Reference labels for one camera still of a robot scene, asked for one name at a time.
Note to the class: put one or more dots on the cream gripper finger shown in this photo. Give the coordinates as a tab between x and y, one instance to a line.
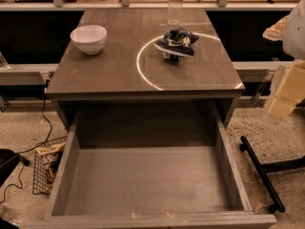
287	90

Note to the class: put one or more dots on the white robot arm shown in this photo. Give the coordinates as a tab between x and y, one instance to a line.
290	30

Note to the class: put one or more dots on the open grey top drawer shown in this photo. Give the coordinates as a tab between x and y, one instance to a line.
149	165

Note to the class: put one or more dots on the grey cabinet with top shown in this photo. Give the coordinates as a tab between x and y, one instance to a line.
131	67

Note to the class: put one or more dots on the brown snack bag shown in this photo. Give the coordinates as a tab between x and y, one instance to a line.
51	157

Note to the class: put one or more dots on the black wheeled stand base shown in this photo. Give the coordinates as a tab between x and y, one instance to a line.
264	169

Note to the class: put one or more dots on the clear plastic water bottle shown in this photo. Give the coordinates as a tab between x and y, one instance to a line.
174	11

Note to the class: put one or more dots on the white ceramic bowl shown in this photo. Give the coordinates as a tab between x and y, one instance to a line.
89	39

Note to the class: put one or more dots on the black object at left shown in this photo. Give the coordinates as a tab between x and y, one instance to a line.
8	161

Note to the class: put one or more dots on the black wire basket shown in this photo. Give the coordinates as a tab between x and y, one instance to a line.
39	185

